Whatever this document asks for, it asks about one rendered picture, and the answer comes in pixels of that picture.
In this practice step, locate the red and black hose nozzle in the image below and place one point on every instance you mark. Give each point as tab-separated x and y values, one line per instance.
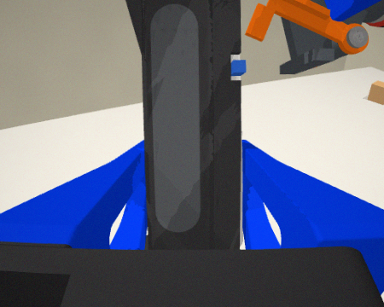
191	82

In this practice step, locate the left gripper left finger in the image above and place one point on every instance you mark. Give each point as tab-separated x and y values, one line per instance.
80	213

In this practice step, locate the tan cube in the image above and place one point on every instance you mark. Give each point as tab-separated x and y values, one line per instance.
376	92

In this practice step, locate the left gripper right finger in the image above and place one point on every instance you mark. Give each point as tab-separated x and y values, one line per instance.
309	212

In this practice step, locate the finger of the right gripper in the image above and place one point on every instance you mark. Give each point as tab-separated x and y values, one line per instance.
342	9

